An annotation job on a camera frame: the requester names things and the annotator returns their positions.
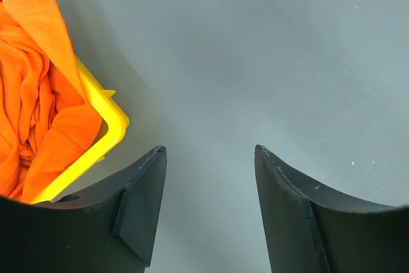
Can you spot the yellow plastic bin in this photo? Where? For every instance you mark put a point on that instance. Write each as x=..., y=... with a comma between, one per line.
x=108, y=132

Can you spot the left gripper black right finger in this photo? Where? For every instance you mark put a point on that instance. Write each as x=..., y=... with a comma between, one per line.
x=311, y=227

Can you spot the orange t shirt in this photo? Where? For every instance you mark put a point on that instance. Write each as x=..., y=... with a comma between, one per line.
x=38, y=94

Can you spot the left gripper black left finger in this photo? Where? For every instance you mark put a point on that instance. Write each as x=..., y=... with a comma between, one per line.
x=109, y=226

